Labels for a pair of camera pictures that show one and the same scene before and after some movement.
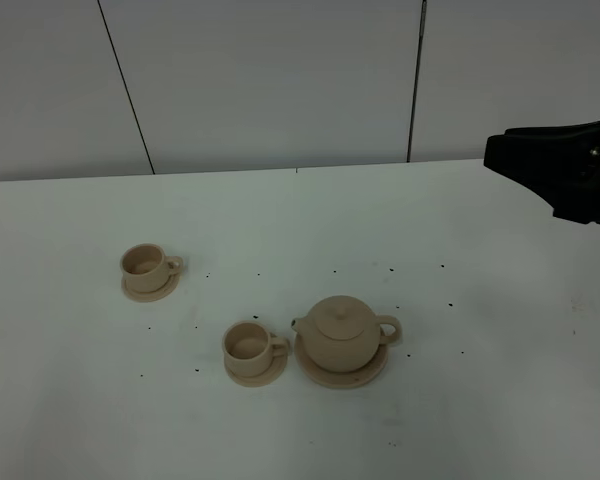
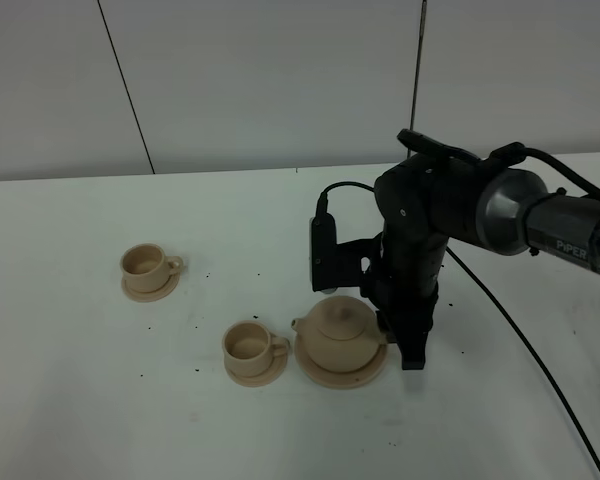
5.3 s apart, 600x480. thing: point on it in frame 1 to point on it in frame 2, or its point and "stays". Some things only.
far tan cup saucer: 155,295 stays
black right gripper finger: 561,164 to 403,285
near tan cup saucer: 276,372 stays
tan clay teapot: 344,333 stays
